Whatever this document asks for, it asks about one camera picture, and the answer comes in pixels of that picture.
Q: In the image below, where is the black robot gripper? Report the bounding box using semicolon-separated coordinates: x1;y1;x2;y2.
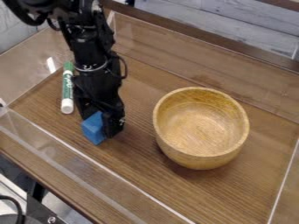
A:
72;55;127;138

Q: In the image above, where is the blue foam block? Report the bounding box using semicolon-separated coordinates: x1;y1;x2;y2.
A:
80;111;107;145

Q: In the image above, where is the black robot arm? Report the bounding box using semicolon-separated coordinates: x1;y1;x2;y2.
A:
3;0;127;138

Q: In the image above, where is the brown wooden bowl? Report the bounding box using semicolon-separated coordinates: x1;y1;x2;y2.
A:
154;87;250;170

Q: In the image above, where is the green dry-erase marker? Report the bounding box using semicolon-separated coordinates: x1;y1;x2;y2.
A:
60;61;73;115

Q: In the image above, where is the clear acrylic tray wall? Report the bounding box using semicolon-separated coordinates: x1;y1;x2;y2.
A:
0;13;299;224

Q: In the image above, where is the black metal table bracket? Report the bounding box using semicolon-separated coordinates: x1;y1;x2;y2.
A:
25;183;67;224

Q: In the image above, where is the black cable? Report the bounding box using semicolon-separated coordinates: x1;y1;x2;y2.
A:
0;195;24;224

